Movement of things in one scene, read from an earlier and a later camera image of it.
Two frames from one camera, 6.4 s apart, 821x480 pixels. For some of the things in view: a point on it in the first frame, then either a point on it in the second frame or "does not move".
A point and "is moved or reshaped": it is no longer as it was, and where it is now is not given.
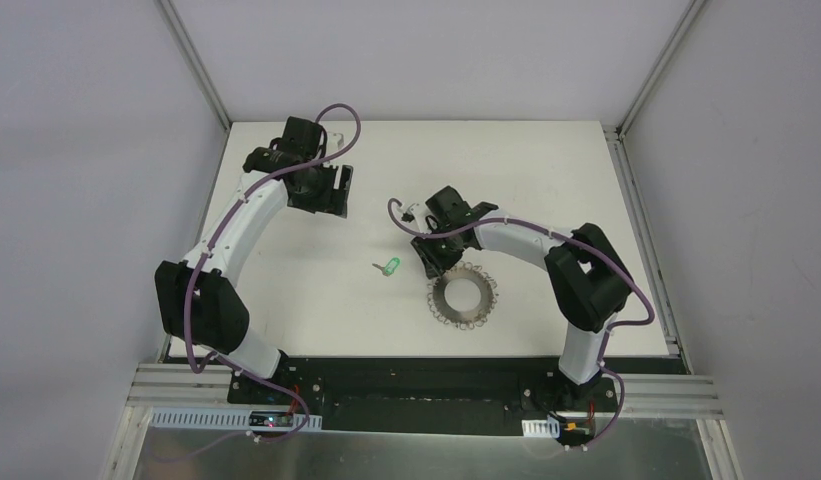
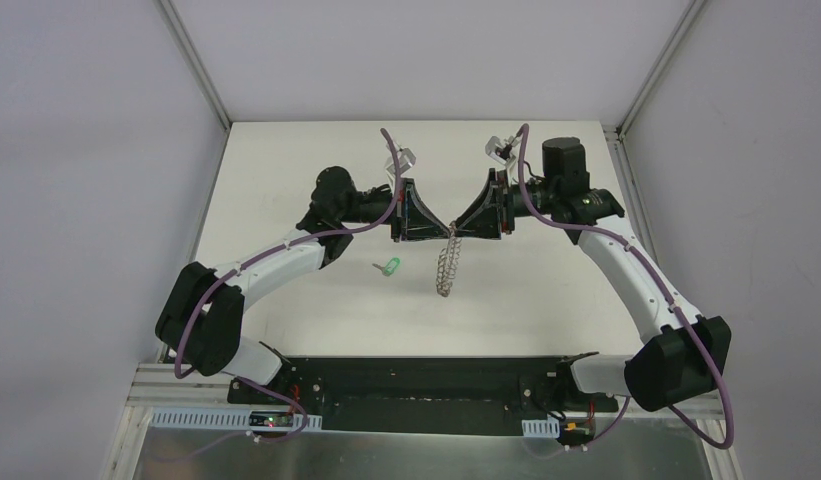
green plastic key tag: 392,266 does not move
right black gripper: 431,251 → 506,205
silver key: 381,268 does not move
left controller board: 271,419 does not move
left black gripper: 340,190 → 397,210
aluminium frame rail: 193,60 does not move
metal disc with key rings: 470,318 is moved or reshaped
